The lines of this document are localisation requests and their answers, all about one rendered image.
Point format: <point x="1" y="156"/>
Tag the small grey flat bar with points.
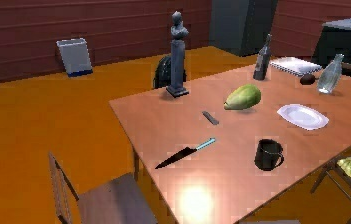
<point x="210" y="118"/>

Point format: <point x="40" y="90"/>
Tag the black backpack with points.
<point x="162" y="73"/>

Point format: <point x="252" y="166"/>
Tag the black blade kitchen knife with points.
<point x="179" y="156"/>

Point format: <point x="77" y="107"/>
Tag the brown wooden table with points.
<point x="216" y="150"/>

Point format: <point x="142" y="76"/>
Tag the grey bust statue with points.
<point x="178" y="56"/>

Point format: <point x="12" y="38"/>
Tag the green papaya fruit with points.
<point x="243" y="97"/>

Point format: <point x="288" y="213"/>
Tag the dark wine bottle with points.
<point x="262" y="63"/>

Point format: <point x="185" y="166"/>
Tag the black mug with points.
<point x="267" y="155"/>

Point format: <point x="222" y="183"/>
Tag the dark grey cabinet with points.
<point x="239" y="25"/>

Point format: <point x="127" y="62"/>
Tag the brown wooden chair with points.
<point x="113" y="203"/>

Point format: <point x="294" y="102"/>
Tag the grey white bin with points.
<point x="74" y="56"/>

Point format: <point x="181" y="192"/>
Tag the white oval plate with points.
<point x="303" y="116"/>

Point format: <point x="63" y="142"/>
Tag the white spiral notebook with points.
<point x="294" y="65"/>

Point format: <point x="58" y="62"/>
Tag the dark brown round fruit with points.
<point x="307" y="79"/>

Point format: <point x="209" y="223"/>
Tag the clear glass bottle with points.
<point x="330" y="76"/>

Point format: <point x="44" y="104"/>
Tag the black counter cabinet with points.
<point x="339" y="45"/>

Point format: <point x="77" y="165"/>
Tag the dark wooden chair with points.
<point x="348" y="190"/>

